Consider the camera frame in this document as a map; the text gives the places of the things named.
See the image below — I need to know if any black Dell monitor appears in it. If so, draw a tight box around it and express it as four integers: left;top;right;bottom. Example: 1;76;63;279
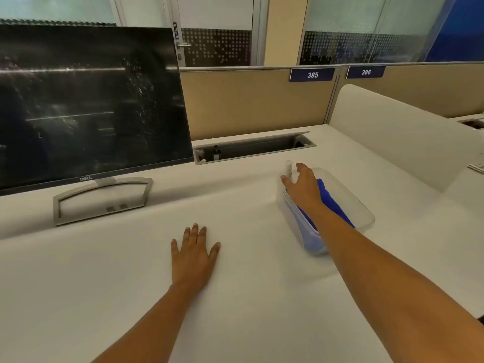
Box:
0;25;195;196

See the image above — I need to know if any blue microfibre cloth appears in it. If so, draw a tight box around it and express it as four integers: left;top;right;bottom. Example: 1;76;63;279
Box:
285;178;356;251

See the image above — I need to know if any person's right forearm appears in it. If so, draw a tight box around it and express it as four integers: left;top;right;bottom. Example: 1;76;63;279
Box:
300;202;484;363

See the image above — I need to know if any person's left hand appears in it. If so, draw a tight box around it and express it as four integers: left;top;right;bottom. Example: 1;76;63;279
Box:
170;223;221;290

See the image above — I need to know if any grey desk cable tray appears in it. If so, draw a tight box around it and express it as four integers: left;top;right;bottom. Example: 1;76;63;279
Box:
193;131;317;166

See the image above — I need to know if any blue number label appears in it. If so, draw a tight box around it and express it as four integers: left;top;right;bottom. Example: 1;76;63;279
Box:
346;65;386;80
289;67;336;83

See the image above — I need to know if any blue wall panel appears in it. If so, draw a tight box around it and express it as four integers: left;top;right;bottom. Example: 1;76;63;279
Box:
425;0;484;63

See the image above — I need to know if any white rounded desk divider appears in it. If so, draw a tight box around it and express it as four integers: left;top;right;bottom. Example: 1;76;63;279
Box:
328;84;484;193

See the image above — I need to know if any person's right hand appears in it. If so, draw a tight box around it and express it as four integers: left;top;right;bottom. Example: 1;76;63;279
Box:
280;162;326;216

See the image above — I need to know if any clear plastic container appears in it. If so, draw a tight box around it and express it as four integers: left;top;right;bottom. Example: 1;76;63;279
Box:
276;167;376;257

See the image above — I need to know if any beige partition panel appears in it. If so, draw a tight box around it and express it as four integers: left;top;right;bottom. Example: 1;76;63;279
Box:
179;65;343;141
336;62;484;119

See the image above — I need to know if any person's left forearm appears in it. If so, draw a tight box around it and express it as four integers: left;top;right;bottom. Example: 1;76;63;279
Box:
90;283;209;363

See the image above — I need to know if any glass door silver frame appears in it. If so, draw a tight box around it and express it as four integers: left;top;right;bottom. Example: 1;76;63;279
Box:
166;0;262;68

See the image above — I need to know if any dotted frosted glass window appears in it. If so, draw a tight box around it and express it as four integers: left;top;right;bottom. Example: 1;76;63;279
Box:
298;0;454;66
0;0;122;27

